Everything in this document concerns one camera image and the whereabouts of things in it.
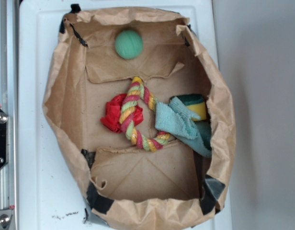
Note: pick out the aluminium frame rail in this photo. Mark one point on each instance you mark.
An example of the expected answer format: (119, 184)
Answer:
(8, 91)

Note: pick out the yellow green sponge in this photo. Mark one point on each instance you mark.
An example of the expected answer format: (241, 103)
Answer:
(195, 103)

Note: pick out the red crumpled paper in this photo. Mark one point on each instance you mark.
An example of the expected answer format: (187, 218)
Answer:
(113, 112)

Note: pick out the light blue microfibre cloth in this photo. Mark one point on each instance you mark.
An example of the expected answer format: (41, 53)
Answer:
(176, 119)

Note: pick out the black metal bracket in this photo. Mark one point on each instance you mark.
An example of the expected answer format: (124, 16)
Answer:
(3, 138)

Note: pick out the green ball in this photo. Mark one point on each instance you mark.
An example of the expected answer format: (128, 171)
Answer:
(128, 44)

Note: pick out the brown paper bag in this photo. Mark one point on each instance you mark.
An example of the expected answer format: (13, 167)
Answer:
(130, 188)

